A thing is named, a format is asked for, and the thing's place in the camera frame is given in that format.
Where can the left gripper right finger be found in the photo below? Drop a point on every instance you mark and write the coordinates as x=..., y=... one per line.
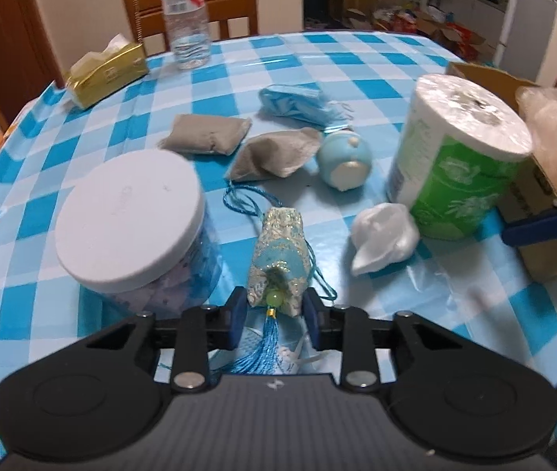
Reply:
x=347, y=330

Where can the green wrapped toilet paper roll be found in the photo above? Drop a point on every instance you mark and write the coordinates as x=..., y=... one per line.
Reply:
x=459, y=149

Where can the open cardboard box on floor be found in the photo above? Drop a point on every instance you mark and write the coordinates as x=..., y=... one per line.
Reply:
x=454, y=37

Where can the brown wooden door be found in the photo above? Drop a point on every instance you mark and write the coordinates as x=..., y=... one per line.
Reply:
x=27, y=62

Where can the blue embroidered sachet with tassel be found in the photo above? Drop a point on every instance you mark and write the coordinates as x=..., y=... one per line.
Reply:
x=283, y=266

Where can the grey cloth pouch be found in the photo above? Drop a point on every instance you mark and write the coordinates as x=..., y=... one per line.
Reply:
x=274, y=154
x=206, y=134

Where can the silver refrigerator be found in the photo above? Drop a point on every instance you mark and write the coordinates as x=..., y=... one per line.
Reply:
x=525, y=36

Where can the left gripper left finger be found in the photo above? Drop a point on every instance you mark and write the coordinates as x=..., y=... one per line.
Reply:
x=203, y=329

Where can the clear plastic water bottle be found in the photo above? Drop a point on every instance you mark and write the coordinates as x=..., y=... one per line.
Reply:
x=187, y=30

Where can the grey cloth pouch near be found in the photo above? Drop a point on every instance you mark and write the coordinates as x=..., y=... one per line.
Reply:
x=274, y=154

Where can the gold tissue pack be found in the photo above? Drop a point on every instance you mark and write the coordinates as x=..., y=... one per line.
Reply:
x=98, y=75

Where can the clear jar white lid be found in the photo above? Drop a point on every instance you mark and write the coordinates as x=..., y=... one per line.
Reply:
x=137, y=231

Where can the blue penguin squishy toy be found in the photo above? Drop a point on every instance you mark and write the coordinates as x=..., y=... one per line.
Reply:
x=344, y=160

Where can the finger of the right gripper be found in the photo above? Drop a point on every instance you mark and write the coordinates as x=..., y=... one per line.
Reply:
x=535, y=229

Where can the wooden chair right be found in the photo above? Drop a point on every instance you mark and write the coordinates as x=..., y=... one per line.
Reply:
x=146, y=17

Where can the grey cloth pouch far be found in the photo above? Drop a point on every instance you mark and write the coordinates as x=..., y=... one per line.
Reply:
x=206, y=134

